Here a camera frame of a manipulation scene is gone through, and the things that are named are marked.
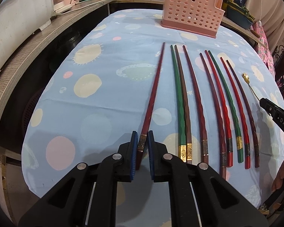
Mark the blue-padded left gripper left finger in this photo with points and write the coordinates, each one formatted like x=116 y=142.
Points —
x=133 y=150

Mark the green chopstick gold band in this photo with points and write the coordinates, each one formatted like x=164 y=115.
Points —
x=182 y=154

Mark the red chopstick right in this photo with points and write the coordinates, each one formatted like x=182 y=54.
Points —
x=241 y=131

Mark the pink perforated utensil holder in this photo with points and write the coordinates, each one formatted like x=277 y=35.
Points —
x=201 y=17

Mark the dark red chopstick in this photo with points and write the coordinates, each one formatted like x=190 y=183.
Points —
x=148 y=115

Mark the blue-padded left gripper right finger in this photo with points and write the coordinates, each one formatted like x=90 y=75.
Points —
x=151 y=145

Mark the white appliance box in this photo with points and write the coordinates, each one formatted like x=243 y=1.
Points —
x=18 y=20

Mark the brown chopstick gold band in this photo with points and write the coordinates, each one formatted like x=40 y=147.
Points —
x=186 y=109

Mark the blue polka dot tablecloth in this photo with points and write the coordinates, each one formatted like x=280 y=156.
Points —
x=100 y=93

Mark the bright red chopstick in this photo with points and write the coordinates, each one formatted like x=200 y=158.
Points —
x=226 y=120

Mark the green chopstick right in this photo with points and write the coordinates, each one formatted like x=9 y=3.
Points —
x=228 y=99

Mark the maroon chopstick silver band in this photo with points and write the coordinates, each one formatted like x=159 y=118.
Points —
x=200 y=111

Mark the pink floral apron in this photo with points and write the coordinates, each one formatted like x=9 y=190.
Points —
x=263 y=51

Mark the blue and yellow bowls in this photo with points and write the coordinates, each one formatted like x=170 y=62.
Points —
x=240 y=15

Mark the beige curtain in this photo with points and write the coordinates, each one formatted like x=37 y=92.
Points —
x=271 y=14

